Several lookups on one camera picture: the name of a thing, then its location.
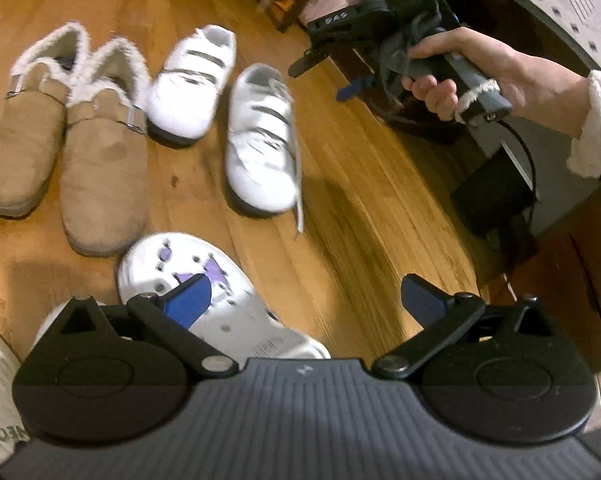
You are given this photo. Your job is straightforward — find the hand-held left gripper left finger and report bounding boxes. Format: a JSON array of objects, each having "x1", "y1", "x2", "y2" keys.
[{"x1": 58, "y1": 272, "x2": 241, "y2": 378}]

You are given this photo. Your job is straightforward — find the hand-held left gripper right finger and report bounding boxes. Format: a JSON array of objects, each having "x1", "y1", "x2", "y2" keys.
[{"x1": 371, "y1": 272, "x2": 554, "y2": 380}]

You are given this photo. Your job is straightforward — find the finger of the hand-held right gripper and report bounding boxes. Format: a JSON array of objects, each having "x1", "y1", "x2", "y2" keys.
[
  {"x1": 288, "y1": 47, "x2": 332, "y2": 80},
  {"x1": 337, "y1": 76, "x2": 375, "y2": 102}
]

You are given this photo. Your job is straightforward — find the white strap sneaker long lace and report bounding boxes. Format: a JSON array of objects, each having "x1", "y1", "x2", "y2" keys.
[{"x1": 224, "y1": 63, "x2": 306, "y2": 233}]

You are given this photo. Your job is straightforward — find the tan fleece-lined clog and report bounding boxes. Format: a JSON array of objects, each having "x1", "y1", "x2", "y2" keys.
[
  {"x1": 59, "y1": 37, "x2": 151, "y2": 258},
  {"x1": 0, "y1": 22, "x2": 91, "y2": 218}
]

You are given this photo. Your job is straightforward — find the person's right hand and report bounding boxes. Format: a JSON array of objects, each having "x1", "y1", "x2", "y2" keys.
[{"x1": 401, "y1": 25, "x2": 594, "y2": 135}]

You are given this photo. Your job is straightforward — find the pink bag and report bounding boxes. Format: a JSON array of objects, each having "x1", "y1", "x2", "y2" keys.
[{"x1": 300, "y1": 0, "x2": 364, "y2": 26}]

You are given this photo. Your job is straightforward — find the black power bank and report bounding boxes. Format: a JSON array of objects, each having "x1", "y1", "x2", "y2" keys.
[{"x1": 451, "y1": 155, "x2": 539, "y2": 263}]

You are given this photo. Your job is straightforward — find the grey dotted mattress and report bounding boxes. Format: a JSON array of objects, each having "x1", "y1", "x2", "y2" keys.
[{"x1": 451, "y1": 0, "x2": 601, "y2": 78}]

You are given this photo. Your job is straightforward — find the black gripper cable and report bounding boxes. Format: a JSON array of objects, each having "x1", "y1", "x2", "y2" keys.
[{"x1": 491, "y1": 115, "x2": 539, "y2": 226}]

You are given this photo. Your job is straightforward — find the dark wooden bed frame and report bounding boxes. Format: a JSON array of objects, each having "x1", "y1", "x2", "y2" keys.
[{"x1": 353, "y1": 0, "x2": 601, "y2": 376}]

